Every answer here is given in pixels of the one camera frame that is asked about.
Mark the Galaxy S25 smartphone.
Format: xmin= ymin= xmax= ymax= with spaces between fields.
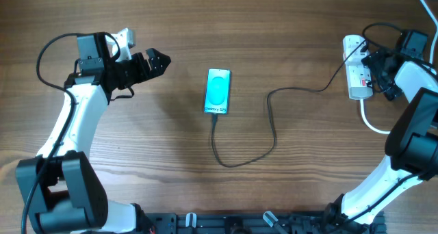
xmin=204 ymin=68 xmax=231 ymax=114

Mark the black USB charger cable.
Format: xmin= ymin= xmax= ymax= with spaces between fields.
xmin=210 ymin=38 xmax=370 ymax=168

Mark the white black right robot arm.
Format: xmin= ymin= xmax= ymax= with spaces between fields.
xmin=321 ymin=30 xmax=437 ymax=233

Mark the white power strip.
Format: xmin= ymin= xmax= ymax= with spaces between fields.
xmin=342 ymin=35 xmax=373 ymax=100

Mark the white power strip cord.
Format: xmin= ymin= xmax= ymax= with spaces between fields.
xmin=359 ymin=0 xmax=438 ymax=135

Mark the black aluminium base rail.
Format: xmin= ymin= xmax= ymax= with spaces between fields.
xmin=145 ymin=211 xmax=384 ymax=234

